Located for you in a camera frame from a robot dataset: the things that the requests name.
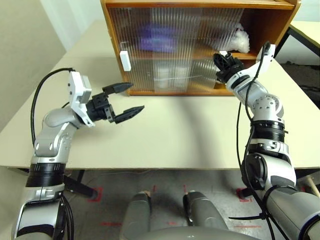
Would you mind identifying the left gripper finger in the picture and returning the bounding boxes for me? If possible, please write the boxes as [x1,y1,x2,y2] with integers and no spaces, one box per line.
[114,104,146,125]
[101,81,134,95]

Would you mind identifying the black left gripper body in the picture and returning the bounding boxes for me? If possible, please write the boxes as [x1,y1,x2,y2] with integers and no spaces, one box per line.
[86,91,117,124]

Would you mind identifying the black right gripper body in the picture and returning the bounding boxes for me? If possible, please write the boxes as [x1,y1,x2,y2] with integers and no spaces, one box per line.
[224,55,245,82]

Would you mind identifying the white box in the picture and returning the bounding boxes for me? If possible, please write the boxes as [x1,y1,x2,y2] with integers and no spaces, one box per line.
[108,6,203,91]

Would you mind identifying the ribbed clear sliding door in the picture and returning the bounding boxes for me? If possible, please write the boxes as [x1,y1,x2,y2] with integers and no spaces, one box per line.
[149,7,245,91]

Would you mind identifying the purple tissue pack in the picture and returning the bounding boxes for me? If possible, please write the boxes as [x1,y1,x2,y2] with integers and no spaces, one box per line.
[137,22,177,53]

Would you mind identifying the wooden cabinet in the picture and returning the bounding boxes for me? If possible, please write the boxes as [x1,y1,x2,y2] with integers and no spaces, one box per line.
[99,0,302,97]

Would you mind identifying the grey robot left leg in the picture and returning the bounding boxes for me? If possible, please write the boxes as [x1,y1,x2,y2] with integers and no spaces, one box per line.
[123,191,153,240]

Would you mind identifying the grey robot leg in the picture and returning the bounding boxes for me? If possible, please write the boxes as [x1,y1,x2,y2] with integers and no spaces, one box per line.
[182,190,230,230]
[123,191,153,240]

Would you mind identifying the grey robot right leg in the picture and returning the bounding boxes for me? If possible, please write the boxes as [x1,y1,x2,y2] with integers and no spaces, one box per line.
[182,190,230,230]

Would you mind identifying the grey robot torso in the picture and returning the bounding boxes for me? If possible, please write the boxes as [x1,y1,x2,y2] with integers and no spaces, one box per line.
[119,226,266,240]

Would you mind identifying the pale wooden stick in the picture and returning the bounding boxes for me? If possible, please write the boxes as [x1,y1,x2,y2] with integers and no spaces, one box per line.
[306,176,320,198]

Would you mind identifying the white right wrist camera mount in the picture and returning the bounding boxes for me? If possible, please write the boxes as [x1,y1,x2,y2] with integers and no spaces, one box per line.
[224,42,277,91]

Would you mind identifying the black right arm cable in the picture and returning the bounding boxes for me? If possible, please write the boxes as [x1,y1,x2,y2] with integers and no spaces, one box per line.
[228,41,288,240]

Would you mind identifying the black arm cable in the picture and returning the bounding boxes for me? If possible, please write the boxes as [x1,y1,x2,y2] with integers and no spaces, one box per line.
[228,41,288,240]
[29,66,76,240]

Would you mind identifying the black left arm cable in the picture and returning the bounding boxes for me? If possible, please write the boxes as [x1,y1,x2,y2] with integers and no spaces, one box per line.
[29,66,76,240]

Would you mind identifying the beige side table black frame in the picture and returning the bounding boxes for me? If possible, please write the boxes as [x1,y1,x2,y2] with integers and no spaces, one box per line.
[276,21,320,66]

